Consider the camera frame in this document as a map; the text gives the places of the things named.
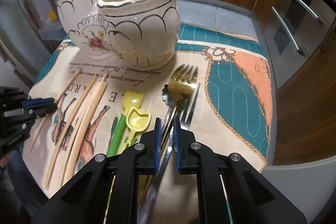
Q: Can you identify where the gold spoon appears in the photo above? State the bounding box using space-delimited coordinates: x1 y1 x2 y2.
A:
157 81 197 146

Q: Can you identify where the silver fork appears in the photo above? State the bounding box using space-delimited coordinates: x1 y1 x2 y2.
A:
137 84 200 223

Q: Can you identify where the gold fork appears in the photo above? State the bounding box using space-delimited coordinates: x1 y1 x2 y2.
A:
136 64 200 204

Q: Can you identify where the wooden kitchen cabinet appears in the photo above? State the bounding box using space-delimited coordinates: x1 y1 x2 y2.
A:
216 0 335 165

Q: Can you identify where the leftmost wooden chopstick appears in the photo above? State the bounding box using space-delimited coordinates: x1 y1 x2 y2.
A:
29 68 82 153

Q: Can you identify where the printed quilted placemat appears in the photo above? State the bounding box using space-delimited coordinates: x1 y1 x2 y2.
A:
23 24 273 208

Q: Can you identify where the rear white floral ceramic jar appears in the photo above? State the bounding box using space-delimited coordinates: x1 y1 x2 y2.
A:
54 0 112 60

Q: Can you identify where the black flower-head spoon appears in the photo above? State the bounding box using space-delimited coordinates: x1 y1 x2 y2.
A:
162 84 174 130

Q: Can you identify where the front white ceramic jar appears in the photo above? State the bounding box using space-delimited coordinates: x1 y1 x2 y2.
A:
97 0 181 71

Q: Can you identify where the stainless steel oven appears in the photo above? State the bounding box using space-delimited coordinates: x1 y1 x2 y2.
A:
263 0 335 89

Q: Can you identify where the yellow tulip spoon green handle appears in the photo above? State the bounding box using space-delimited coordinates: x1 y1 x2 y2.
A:
106 90 144 157

